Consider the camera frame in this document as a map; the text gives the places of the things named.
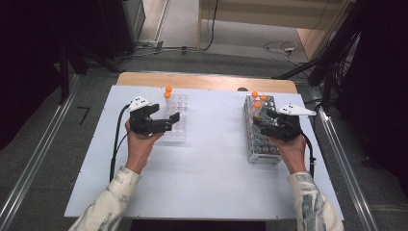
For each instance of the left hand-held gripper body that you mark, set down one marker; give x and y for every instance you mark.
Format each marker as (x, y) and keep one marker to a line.
(141, 126)

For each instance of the black metal stand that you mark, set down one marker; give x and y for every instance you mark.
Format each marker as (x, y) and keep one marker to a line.
(64, 80)
(333, 41)

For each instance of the dark round table grommet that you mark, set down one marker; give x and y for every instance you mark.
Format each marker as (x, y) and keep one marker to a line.
(242, 89)

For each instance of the light wooden furniture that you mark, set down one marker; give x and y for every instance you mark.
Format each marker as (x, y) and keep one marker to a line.
(272, 16)

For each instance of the orange-capped clear test tube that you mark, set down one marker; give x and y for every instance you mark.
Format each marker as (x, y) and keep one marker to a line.
(167, 95)
(263, 97)
(254, 94)
(168, 89)
(257, 104)

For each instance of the metal test tube rack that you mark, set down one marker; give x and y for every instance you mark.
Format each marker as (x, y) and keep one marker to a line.
(261, 150)

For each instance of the clear plastic test tube rack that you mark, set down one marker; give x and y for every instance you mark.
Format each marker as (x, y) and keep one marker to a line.
(179, 102)

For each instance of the person's left hand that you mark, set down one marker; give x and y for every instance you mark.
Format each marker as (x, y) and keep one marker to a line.
(138, 150)

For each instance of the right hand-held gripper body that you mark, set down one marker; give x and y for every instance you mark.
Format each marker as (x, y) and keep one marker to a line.
(287, 128)

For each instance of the white table board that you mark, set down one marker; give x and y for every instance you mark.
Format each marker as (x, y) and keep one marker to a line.
(208, 179)

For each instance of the dark curtain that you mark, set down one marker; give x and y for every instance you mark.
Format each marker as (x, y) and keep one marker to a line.
(32, 64)
(385, 80)

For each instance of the black cabinet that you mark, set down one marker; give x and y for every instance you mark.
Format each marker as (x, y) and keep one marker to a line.
(118, 25)

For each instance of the person's right hand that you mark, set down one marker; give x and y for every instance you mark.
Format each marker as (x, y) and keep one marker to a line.
(295, 154)

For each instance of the aluminium floor rail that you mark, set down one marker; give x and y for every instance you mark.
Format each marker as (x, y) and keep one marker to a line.
(349, 179)
(35, 160)

